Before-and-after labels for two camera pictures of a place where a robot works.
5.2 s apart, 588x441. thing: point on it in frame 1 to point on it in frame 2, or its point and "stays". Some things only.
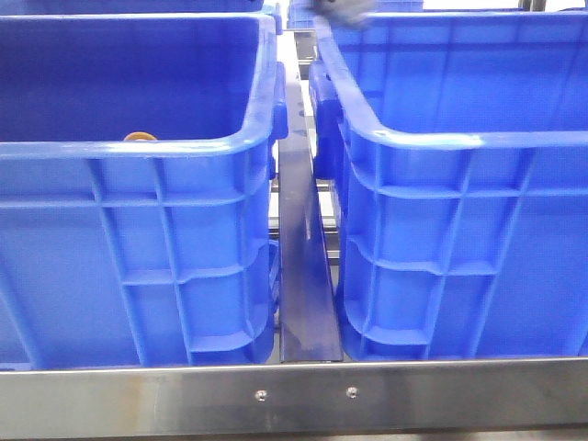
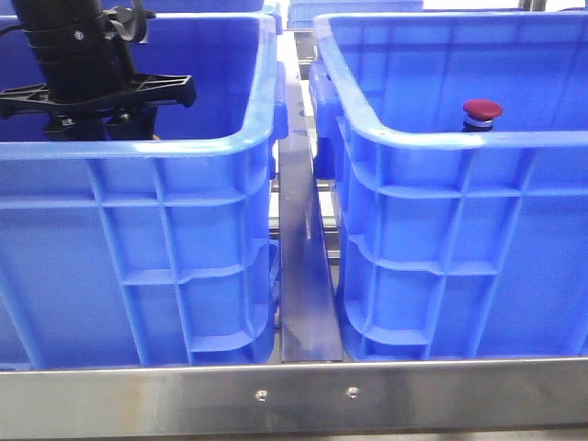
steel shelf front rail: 293,397 stays
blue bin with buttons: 138,159 stays
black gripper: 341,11 to 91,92
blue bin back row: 299,15 stays
